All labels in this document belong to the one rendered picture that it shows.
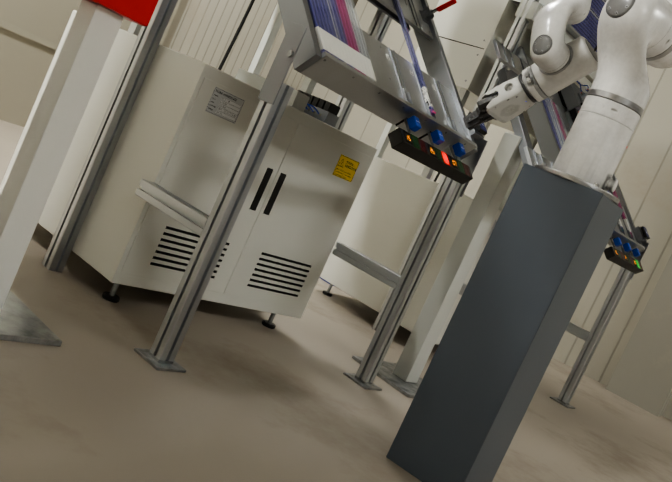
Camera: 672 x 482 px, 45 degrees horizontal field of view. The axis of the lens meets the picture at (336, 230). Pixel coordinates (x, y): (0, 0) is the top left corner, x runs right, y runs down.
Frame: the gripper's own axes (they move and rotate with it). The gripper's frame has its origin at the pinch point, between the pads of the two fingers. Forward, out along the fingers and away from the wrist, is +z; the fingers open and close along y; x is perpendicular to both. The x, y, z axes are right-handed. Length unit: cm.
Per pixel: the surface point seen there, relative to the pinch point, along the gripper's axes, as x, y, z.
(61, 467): -71, -95, 39
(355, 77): 3.2, -35.4, 9.1
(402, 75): 16.1, -8.9, 10.1
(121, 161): 11, -49, 70
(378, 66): 13.7, -20.5, 10.1
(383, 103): 3.2, -21.5, 11.2
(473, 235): -7, 47, 29
